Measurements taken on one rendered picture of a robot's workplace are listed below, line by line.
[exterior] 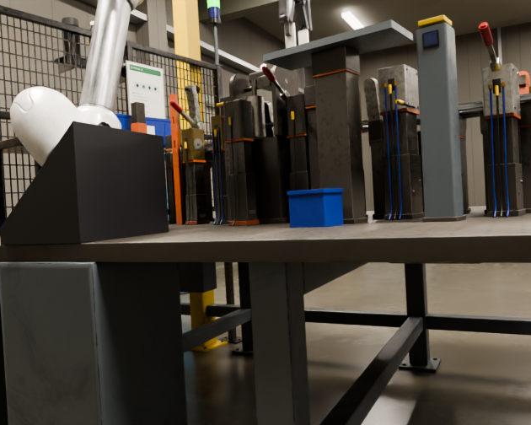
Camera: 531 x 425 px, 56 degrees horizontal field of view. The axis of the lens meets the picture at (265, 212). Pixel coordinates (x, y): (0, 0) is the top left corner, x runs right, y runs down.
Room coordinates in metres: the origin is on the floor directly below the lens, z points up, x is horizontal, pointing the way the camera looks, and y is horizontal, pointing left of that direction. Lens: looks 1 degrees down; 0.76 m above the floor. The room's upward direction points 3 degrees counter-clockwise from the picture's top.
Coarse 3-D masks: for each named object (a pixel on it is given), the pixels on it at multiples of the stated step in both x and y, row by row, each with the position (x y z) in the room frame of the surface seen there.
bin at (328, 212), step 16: (288, 192) 1.24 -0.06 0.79; (304, 192) 1.21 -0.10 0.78; (320, 192) 1.18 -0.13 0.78; (336, 192) 1.23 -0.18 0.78; (304, 208) 1.21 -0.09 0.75; (320, 208) 1.19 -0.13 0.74; (336, 208) 1.23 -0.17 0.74; (304, 224) 1.22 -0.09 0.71; (320, 224) 1.19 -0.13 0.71; (336, 224) 1.22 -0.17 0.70
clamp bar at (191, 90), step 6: (192, 84) 1.86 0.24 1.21; (186, 90) 1.86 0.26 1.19; (192, 90) 1.86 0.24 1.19; (198, 90) 1.89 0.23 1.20; (186, 96) 1.88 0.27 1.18; (192, 96) 1.86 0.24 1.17; (192, 102) 1.87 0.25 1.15; (192, 108) 1.87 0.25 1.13; (198, 108) 1.88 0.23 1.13; (192, 114) 1.88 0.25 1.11; (198, 114) 1.88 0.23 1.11; (198, 120) 1.88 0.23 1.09; (192, 126) 1.89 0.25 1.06
